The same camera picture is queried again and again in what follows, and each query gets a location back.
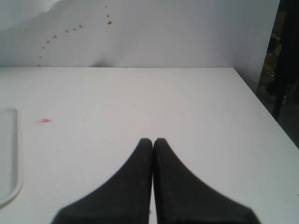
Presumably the dark stand beside table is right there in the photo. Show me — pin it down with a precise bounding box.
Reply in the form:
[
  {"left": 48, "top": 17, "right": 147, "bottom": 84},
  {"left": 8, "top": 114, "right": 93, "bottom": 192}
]
[{"left": 258, "top": 0, "right": 299, "bottom": 120}]

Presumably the small red table stain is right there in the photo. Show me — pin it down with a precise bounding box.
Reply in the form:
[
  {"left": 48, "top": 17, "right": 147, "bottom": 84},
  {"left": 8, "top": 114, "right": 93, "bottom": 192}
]
[{"left": 37, "top": 119, "right": 51, "bottom": 123}]

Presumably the white rectangular tray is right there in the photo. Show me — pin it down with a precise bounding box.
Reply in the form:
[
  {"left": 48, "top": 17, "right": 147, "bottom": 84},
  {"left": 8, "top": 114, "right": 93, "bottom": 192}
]
[{"left": 0, "top": 108, "right": 23, "bottom": 208}]

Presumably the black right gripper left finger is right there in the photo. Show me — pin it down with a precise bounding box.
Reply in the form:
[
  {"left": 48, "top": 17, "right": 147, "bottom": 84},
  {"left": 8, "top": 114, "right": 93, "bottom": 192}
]
[{"left": 52, "top": 138, "right": 153, "bottom": 224}]

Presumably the white paper backdrop sheet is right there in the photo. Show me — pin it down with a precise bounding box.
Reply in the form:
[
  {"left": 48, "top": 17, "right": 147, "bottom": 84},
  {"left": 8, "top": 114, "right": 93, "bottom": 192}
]
[{"left": 0, "top": 0, "right": 281, "bottom": 68}]

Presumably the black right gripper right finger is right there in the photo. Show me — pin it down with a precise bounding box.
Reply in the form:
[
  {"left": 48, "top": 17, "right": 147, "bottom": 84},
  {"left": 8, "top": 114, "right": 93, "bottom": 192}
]
[{"left": 153, "top": 138, "right": 258, "bottom": 224}]

